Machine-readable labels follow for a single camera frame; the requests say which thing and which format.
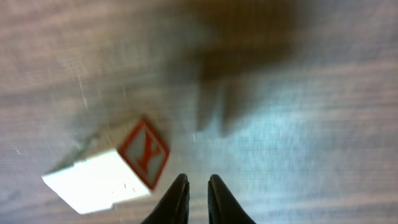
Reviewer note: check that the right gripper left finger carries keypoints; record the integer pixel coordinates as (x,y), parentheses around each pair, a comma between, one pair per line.
(173,208)

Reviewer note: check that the white block red side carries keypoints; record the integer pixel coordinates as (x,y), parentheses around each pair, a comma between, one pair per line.
(116,165)

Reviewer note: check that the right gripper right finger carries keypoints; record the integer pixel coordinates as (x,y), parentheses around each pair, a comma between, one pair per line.
(223,208)

